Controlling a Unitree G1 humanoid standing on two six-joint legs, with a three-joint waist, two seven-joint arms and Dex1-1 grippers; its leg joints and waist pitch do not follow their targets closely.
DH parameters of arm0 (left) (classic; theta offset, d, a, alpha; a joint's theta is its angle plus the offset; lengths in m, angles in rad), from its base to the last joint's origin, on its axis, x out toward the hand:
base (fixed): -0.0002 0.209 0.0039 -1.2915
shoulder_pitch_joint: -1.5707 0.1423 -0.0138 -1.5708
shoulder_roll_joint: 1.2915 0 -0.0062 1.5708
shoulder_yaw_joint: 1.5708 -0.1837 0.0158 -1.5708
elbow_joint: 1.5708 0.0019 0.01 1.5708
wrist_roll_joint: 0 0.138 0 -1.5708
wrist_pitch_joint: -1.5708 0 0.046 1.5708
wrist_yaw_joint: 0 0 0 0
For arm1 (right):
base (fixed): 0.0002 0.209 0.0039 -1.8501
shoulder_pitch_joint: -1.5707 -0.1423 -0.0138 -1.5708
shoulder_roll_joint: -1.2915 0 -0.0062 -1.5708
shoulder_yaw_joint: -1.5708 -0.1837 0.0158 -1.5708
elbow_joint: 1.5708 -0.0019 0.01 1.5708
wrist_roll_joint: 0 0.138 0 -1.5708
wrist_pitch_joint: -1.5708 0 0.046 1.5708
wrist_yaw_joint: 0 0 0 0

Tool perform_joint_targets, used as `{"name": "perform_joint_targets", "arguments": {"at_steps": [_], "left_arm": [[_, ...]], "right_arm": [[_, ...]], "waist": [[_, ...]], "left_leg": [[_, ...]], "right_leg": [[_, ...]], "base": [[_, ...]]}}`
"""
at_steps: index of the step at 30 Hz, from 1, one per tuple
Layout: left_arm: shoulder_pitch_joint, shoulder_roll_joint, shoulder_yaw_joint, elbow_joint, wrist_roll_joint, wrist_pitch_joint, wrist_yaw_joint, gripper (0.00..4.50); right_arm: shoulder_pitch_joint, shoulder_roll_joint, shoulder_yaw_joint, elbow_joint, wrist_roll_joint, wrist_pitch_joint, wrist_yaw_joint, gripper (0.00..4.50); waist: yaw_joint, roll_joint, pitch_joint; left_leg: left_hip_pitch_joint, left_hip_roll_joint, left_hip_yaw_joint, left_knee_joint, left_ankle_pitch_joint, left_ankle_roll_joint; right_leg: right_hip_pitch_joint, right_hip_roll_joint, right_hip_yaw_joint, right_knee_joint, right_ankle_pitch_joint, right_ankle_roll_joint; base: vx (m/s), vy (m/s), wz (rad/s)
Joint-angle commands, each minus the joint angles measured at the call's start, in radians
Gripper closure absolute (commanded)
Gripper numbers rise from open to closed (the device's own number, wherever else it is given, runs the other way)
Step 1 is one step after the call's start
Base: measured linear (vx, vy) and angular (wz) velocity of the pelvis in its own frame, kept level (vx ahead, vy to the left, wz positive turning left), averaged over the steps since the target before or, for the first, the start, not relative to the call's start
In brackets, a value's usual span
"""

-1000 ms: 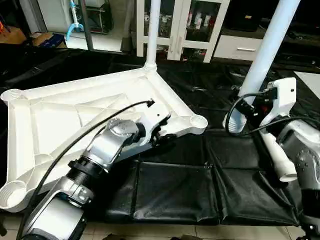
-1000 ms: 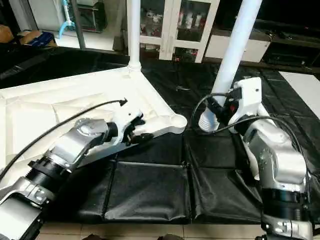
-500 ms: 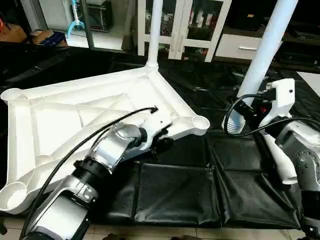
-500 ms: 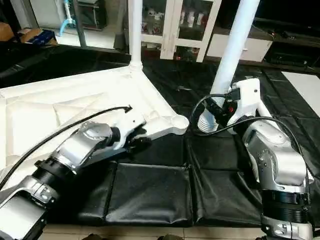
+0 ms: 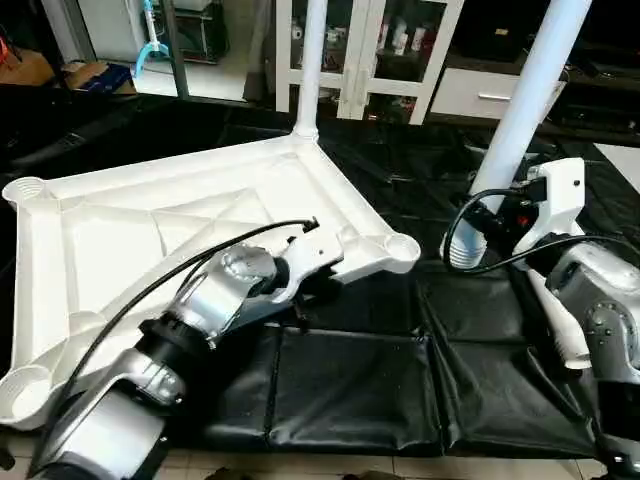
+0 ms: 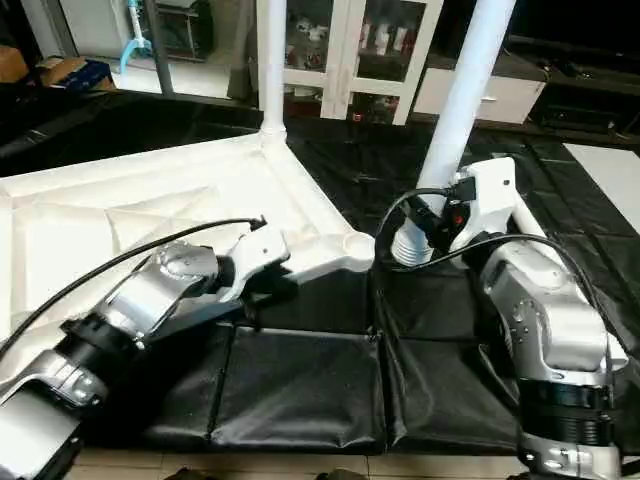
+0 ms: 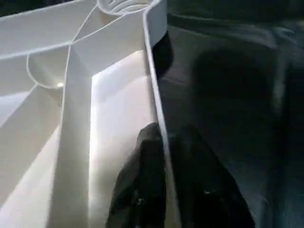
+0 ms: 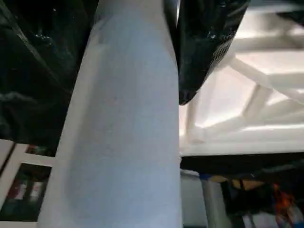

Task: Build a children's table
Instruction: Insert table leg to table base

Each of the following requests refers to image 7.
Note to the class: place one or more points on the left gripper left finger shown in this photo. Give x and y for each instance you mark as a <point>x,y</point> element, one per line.
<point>137,185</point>

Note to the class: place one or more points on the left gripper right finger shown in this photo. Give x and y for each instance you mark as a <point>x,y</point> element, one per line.
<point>209,190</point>

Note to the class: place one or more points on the white plastic table top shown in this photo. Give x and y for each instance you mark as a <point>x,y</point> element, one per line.
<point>95,118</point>

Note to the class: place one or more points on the black work mat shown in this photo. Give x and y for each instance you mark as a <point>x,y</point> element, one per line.
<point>237,104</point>

